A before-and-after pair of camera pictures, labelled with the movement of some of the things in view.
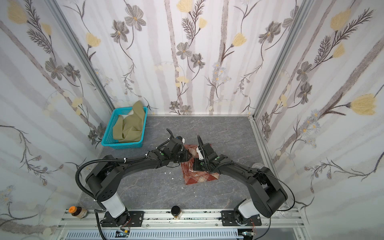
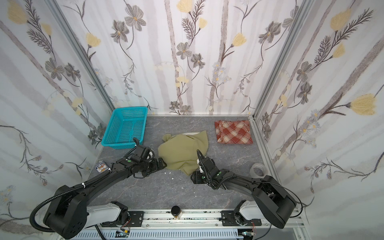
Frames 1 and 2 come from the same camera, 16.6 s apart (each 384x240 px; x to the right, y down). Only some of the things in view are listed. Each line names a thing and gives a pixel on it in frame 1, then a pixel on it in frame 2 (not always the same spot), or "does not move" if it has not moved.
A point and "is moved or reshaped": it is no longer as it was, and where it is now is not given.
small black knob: (176, 212) does not move
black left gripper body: (182, 151) -> (157, 165)
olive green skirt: (129, 128) is moved or reshaped
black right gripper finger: (201, 144) -> (201, 157)
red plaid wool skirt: (192, 176) -> (233, 132)
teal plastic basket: (108, 140) does not move
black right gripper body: (201, 160) -> (202, 163)
